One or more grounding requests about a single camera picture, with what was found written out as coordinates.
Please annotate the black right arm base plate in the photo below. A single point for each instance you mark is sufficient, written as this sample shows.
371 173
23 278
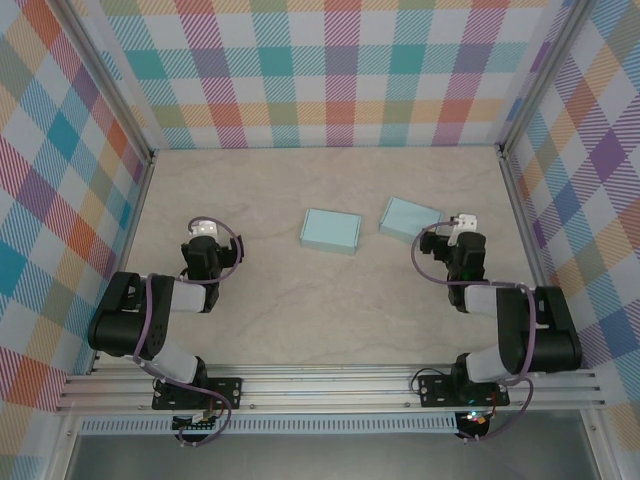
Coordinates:
435 390

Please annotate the grey metal panel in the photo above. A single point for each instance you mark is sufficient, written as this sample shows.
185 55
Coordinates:
325 457

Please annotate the aluminium side rail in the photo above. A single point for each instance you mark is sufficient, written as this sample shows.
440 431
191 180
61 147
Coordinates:
124 260
530 235

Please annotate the light blue paper box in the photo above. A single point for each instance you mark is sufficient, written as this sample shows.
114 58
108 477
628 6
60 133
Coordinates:
407 217
330 230

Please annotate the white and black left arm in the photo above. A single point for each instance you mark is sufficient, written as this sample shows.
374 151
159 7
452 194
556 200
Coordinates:
120 320

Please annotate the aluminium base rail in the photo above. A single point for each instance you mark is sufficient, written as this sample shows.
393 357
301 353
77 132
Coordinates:
325 390

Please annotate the aluminium frame post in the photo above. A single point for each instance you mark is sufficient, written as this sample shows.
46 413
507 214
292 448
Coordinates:
545 75
105 85

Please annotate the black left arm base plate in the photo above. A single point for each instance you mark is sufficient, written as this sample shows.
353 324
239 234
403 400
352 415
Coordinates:
230 387

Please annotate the small circuit board with lights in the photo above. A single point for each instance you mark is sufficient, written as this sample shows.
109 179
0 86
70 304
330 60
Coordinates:
475 417

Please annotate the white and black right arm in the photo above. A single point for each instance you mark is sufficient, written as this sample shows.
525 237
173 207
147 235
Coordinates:
545 330

